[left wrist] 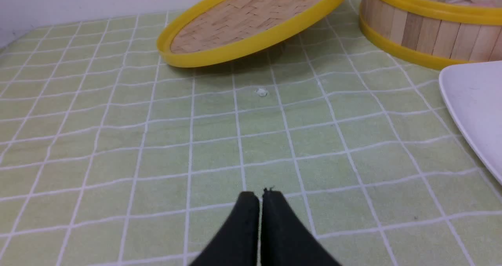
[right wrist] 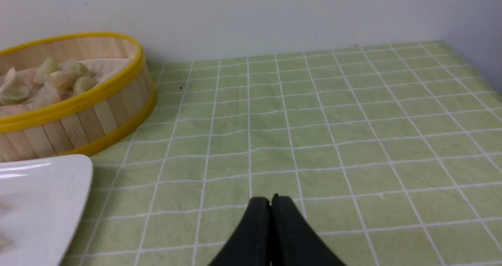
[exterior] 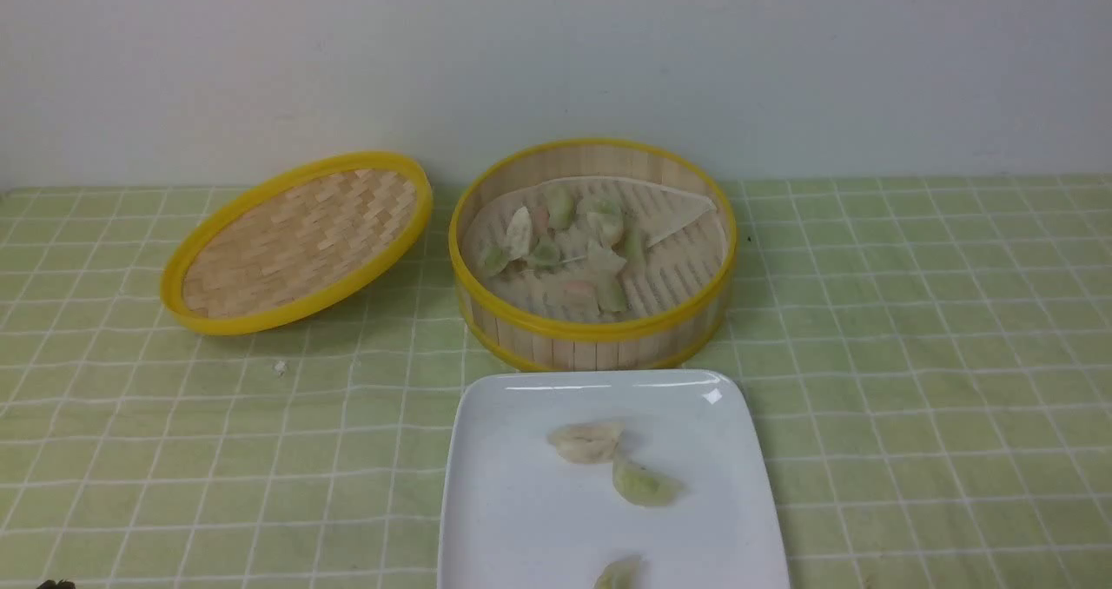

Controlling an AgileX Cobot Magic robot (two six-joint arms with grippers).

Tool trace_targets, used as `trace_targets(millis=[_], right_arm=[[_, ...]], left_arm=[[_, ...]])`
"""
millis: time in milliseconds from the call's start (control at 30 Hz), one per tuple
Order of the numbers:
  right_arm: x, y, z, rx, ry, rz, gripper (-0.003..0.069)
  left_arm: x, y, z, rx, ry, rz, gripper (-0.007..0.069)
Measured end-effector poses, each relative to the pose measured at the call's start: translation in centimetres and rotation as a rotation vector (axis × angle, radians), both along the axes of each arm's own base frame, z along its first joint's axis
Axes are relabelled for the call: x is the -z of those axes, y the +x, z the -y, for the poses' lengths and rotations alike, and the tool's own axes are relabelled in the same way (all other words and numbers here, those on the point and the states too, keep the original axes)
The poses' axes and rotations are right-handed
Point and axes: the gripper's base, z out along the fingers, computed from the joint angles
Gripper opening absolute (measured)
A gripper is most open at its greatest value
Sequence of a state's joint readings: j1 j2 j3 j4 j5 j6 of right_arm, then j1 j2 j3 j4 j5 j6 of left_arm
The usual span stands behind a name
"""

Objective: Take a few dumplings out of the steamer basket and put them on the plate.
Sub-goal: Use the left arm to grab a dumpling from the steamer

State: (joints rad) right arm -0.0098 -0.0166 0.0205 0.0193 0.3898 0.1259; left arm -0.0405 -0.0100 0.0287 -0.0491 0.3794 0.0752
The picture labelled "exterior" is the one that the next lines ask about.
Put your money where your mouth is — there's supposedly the pale white dumpling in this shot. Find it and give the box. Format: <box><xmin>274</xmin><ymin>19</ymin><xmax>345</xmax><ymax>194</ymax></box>
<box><xmin>547</xmin><ymin>421</ymin><xmax>625</xmax><ymax>465</ymax></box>

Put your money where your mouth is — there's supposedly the green dumpling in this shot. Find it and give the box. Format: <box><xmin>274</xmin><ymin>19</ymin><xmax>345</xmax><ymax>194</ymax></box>
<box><xmin>543</xmin><ymin>184</ymin><xmax>576</xmax><ymax>230</ymax></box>
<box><xmin>612</xmin><ymin>455</ymin><xmax>684</xmax><ymax>507</ymax></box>

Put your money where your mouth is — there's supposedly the green dumpling plate front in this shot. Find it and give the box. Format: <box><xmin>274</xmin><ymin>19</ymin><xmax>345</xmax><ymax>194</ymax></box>
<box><xmin>594</xmin><ymin>556</ymin><xmax>642</xmax><ymax>589</ymax></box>

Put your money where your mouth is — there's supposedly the white square plate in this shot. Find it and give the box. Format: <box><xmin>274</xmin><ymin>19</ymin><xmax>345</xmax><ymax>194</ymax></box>
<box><xmin>437</xmin><ymin>370</ymin><xmax>791</xmax><ymax>588</ymax></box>

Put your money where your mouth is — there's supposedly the pink dumpling in steamer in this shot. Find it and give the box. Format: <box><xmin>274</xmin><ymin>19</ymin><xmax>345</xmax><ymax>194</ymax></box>
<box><xmin>556</xmin><ymin>279</ymin><xmax>600</xmax><ymax>315</ymax></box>

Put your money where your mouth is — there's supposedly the bamboo steamer basket yellow rim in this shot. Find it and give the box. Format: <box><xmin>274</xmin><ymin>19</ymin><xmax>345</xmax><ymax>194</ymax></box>
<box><xmin>448</xmin><ymin>139</ymin><xmax>739</xmax><ymax>371</ymax></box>

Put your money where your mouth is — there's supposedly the white dumpling in steamer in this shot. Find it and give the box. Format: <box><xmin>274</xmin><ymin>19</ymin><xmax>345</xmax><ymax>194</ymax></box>
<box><xmin>504</xmin><ymin>206</ymin><xmax>533</xmax><ymax>261</ymax></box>

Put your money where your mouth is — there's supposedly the green dumpling steamer front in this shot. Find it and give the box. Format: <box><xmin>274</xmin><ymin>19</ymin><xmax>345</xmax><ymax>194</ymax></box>
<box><xmin>595</xmin><ymin>274</ymin><xmax>629</xmax><ymax>315</ymax></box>

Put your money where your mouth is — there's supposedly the green dumpling in steamer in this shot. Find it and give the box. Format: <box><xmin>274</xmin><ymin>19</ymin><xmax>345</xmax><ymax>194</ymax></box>
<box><xmin>543</xmin><ymin>184</ymin><xmax>576</xmax><ymax>230</ymax></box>

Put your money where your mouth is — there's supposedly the bamboo steamer lid yellow rim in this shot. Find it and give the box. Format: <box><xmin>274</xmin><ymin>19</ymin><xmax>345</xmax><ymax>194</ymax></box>
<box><xmin>160</xmin><ymin>152</ymin><xmax>433</xmax><ymax>335</ymax></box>

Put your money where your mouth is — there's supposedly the green checkered tablecloth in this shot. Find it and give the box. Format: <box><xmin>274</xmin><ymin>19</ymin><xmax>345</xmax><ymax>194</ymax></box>
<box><xmin>1</xmin><ymin>177</ymin><xmax>1111</xmax><ymax>588</ymax></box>

